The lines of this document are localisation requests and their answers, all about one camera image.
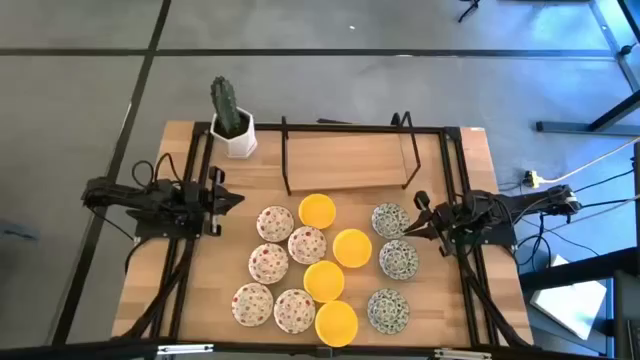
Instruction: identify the yellow power plug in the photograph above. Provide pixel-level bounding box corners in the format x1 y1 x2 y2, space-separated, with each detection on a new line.
522 169 545 190

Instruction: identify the white hexagonal plant pot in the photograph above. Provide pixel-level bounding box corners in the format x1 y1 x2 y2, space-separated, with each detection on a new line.
209 107 259 160

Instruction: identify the black rig frame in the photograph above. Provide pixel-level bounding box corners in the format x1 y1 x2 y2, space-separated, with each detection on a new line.
0 339 640 360

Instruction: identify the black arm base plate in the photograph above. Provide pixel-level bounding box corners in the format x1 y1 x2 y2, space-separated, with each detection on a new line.
133 208 207 240
446 207 518 247

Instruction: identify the green bowl red floral inside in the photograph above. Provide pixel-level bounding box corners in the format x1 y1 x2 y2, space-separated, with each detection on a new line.
273 288 317 335
230 282 275 328
287 225 328 266
248 242 290 286
255 205 296 244

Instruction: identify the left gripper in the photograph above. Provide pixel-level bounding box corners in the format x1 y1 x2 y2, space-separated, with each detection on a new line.
195 167 246 236

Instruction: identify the teal bowl grey patterned inside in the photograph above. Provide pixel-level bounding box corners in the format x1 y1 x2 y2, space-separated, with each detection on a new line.
366 288 411 336
378 239 420 281
370 202 412 240

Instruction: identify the black tripod leg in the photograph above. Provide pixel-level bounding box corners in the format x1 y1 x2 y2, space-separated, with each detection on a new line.
457 0 482 24

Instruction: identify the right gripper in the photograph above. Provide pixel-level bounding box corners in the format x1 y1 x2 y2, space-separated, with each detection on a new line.
403 189 464 258

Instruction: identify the silver metal bracket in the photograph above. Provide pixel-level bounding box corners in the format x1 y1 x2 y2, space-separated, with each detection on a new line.
433 348 494 360
156 343 215 356

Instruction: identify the black floor cable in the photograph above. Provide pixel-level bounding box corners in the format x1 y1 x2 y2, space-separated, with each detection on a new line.
573 169 636 194

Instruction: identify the grey floor object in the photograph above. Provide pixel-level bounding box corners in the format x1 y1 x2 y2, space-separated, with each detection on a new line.
0 219 41 242

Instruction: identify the black metal desk frame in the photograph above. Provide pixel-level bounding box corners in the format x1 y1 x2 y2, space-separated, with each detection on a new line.
518 247 640 360

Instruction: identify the black metal stand base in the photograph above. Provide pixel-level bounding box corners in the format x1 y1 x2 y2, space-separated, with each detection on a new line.
535 89 640 138

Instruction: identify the white flat box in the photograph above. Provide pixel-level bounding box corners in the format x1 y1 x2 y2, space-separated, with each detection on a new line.
528 253 609 342

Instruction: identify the white power cable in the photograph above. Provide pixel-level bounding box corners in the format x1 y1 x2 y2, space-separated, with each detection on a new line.
539 137 640 185

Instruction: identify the yellow plastic bowl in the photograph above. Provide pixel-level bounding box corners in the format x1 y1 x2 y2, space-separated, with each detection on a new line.
298 193 337 230
302 260 346 304
314 299 360 348
332 228 373 269

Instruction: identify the green cactus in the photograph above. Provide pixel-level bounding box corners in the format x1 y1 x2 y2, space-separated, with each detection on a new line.
209 75 242 137

